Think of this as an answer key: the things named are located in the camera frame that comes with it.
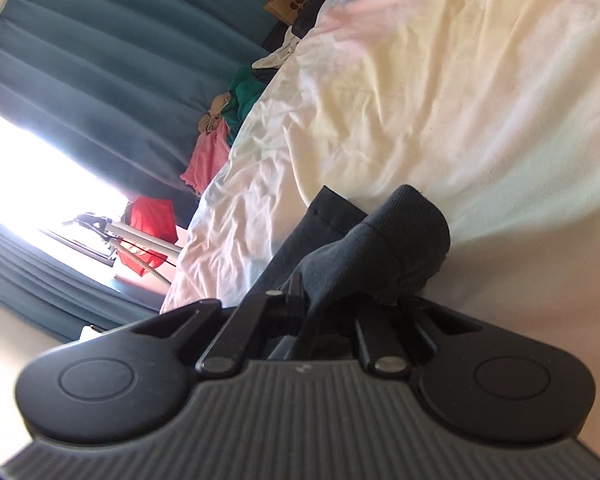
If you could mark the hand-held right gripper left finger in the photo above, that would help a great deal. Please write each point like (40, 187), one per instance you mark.
(240, 330)

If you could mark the white garment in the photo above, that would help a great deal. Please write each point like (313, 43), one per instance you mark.
(280, 55)

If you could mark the pink box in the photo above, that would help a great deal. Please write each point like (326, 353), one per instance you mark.
(140, 282)

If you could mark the dark grey garment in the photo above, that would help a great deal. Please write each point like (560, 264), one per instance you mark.
(380, 240)

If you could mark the green garment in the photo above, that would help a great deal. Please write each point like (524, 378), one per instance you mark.
(247, 95)

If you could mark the red garment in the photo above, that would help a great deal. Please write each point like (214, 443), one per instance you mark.
(150, 220)

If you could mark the pink garment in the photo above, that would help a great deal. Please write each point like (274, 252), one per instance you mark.
(210, 160)

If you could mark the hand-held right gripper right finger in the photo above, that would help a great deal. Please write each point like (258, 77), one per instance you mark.
(380, 341)

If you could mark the beige cloth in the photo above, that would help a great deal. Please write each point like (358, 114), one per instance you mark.
(215, 110)

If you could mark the bed with pastel sheet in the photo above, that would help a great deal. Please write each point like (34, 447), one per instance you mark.
(430, 85)

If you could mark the window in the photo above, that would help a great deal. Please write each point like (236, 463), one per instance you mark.
(25, 180)

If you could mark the teal curtain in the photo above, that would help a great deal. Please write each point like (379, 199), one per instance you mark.
(105, 60)

